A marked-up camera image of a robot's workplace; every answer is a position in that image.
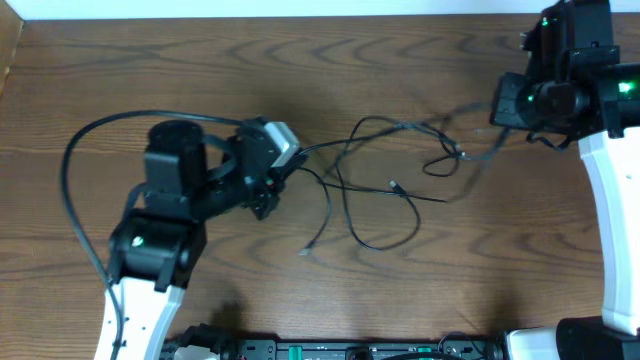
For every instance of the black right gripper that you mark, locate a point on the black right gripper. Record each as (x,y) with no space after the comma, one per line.
(508,85)

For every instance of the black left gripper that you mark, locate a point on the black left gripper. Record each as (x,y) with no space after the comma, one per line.
(269,192)

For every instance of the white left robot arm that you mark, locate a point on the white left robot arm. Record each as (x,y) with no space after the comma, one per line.
(191,177)

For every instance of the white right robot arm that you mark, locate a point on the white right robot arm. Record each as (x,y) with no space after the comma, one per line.
(575,85)

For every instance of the brown cardboard panel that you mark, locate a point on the brown cardboard panel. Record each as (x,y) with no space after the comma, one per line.
(11,25)

